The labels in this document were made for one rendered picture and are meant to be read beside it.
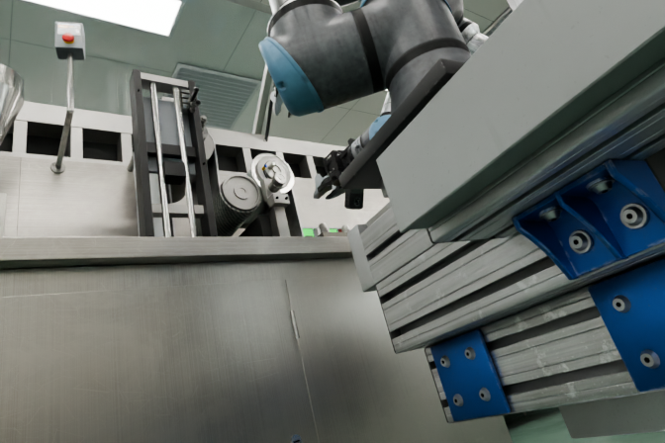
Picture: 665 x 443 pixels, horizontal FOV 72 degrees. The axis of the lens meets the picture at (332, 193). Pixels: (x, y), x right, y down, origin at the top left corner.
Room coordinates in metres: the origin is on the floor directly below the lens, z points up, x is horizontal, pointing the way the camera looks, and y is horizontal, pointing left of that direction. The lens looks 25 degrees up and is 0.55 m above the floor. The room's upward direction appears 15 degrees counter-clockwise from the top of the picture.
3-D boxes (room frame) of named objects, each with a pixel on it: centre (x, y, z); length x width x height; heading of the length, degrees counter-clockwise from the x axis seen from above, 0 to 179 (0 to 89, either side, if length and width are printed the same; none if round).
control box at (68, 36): (0.92, 0.60, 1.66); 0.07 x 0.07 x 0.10; 25
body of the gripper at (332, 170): (1.08, -0.06, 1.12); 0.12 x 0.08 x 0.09; 40
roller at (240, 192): (1.27, 0.33, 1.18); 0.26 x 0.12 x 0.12; 40
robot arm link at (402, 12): (0.50, -0.16, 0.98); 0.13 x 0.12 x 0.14; 86
